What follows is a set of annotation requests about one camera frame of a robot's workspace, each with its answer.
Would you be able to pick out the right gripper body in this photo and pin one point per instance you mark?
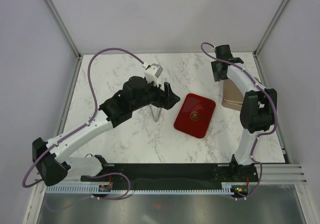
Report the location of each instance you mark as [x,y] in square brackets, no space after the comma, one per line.
[217,75]

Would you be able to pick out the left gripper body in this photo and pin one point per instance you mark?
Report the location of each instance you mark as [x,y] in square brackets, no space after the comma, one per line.
[153,96]

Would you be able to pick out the steel kitchen tongs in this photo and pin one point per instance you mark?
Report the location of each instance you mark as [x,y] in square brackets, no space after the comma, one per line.
[156,111]

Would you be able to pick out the gold chocolate box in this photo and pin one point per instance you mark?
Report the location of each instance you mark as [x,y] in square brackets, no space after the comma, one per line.
[231,105]

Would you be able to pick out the gold box lid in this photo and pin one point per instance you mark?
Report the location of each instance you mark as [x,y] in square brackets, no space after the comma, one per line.
[231,93]

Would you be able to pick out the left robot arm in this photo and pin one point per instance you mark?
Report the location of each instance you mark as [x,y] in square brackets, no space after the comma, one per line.
[52,158]

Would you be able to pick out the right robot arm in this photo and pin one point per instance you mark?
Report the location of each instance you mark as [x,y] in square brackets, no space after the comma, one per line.
[258,114]

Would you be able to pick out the red lacquer tray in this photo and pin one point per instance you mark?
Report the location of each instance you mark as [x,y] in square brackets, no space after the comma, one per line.
[195,115]

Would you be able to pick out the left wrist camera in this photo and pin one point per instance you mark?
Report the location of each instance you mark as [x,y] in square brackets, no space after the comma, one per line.
[152,72]

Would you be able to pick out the right aluminium frame post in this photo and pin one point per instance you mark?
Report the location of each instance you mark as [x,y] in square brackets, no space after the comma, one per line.
[275,19]

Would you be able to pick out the aluminium frame post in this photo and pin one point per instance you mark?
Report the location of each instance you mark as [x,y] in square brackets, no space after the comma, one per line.
[275,19]
[62,27]

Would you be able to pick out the aluminium profile rail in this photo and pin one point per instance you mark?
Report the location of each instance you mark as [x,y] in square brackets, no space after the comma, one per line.
[281,174]

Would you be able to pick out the white cable duct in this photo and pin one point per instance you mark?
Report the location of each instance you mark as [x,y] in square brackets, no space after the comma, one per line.
[73,188]

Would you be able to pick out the left aluminium frame post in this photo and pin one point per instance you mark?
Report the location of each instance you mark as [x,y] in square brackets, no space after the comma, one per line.
[62,27]

